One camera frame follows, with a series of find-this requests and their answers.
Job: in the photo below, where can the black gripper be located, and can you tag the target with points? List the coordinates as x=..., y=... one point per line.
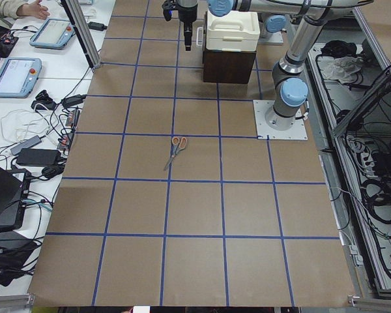
x=187, y=14

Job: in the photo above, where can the dark wooden drawer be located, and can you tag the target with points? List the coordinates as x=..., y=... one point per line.
x=227, y=67

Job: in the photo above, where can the grey orange handled scissors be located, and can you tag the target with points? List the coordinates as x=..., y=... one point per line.
x=178, y=144

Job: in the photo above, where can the person hand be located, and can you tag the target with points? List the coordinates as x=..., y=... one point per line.
x=34, y=9

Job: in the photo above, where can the cream plastic storage box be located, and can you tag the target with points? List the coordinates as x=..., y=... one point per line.
x=234, y=32

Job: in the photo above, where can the upper teach pendant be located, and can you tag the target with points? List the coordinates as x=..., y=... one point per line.
x=53, y=34

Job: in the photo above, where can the teach pendant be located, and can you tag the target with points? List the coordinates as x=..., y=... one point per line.
x=53, y=34
x=18, y=77

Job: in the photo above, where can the crumpled white cloth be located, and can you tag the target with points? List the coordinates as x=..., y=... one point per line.
x=343, y=69

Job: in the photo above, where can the lower teach pendant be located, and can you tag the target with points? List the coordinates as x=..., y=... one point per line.
x=18, y=77

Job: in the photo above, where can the black power adapter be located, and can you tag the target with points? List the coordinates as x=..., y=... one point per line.
x=38, y=157

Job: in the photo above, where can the black laptop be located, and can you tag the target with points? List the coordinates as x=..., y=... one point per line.
x=14, y=187

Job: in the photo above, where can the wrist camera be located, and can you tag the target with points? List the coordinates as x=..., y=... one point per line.
x=168, y=7

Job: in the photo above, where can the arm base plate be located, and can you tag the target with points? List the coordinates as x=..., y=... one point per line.
x=270, y=126
x=271, y=32

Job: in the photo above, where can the aluminium frame post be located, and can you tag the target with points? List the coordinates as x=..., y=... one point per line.
x=77, y=19

